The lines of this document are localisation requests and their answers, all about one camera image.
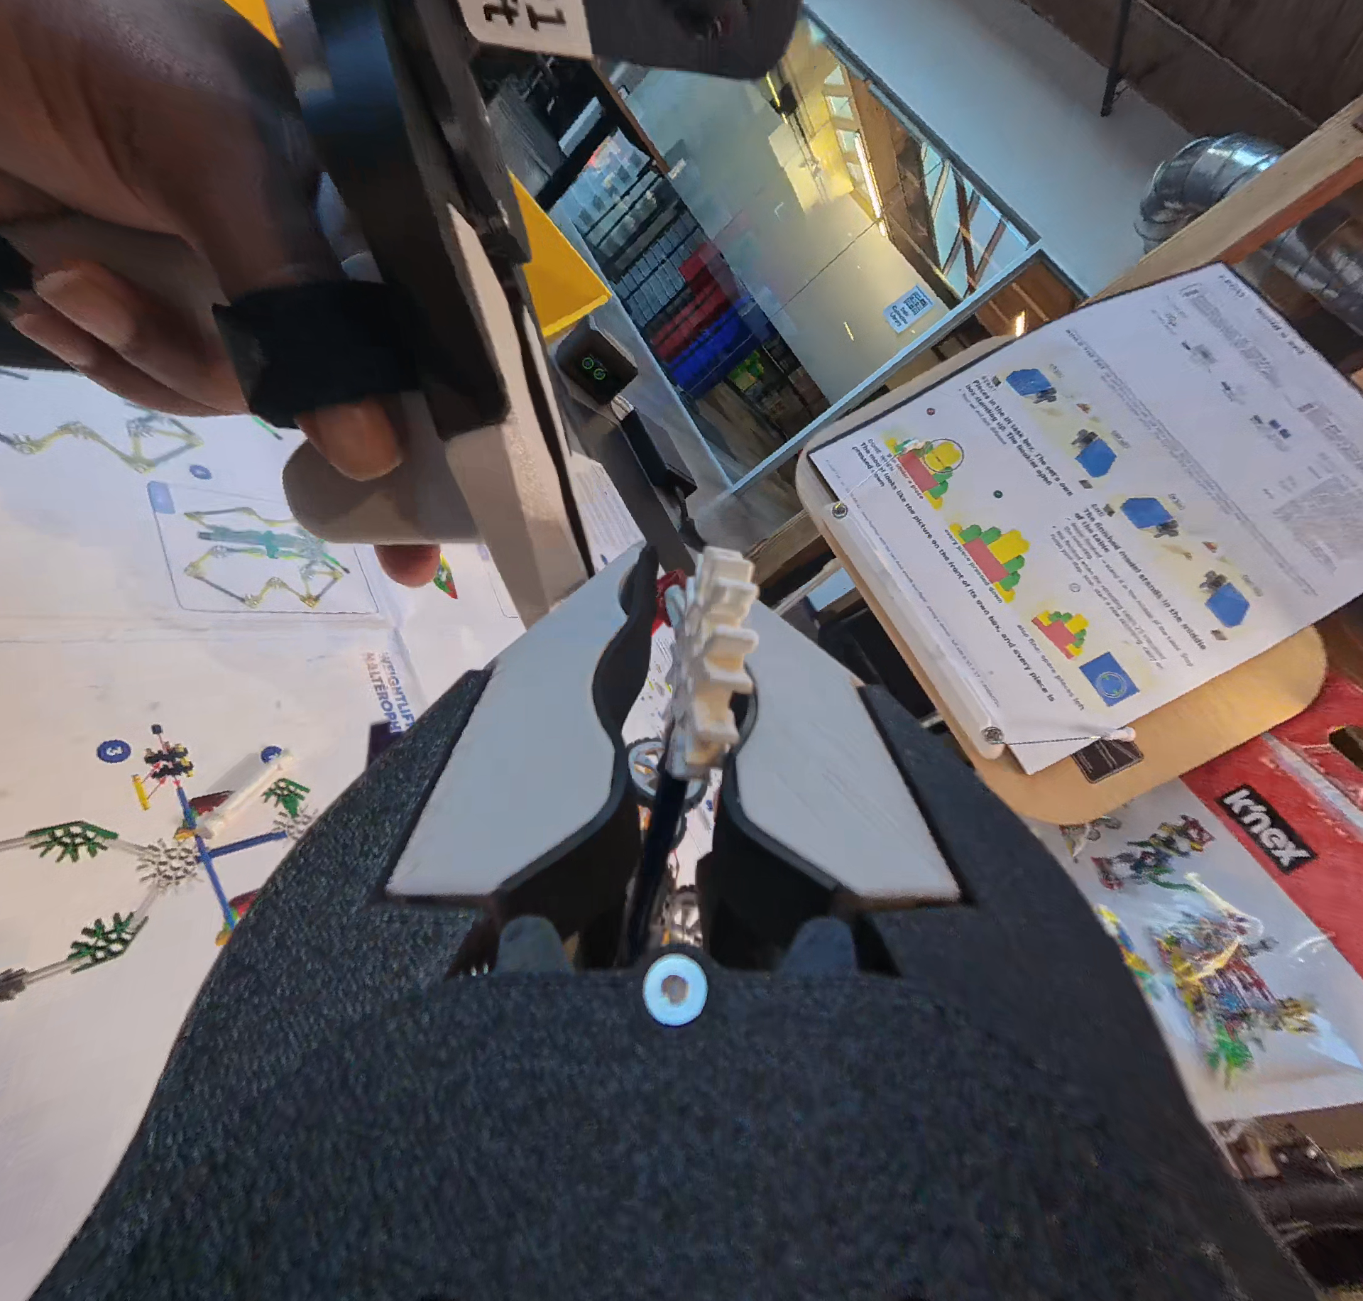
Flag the shelf of coloured storage bins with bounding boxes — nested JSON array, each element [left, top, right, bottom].
[[612, 166, 832, 441]]

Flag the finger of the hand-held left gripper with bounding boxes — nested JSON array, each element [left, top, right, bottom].
[[442, 203, 699, 628]]

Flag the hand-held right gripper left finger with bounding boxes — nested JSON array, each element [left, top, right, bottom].
[[384, 547, 661, 905]]

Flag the white rod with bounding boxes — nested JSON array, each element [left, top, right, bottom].
[[189, 747, 291, 843]]

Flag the yellow plastic parts bin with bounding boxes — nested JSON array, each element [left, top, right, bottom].
[[144, 0, 617, 344]]

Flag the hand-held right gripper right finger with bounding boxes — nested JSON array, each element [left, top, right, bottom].
[[722, 577, 966, 906]]

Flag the white snowflake connector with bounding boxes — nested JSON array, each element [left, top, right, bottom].
[[662, 544, 763, 783]]

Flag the construction toy kit box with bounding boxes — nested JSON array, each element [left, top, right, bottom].
[[1065, 672, 1363, 1124]]

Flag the silver ventilation duct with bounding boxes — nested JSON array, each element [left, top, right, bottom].
[[1133, 132, 1363, 335]]

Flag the white printed instruction sheet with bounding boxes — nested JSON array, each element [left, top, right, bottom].
[[0, 364, 683, 1293]]

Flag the black device with green lights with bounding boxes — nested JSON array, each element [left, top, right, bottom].
[[556, 321, 644, 405]]

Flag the person's left hand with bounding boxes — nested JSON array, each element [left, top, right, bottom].
[[0, 0, 443, 591]]

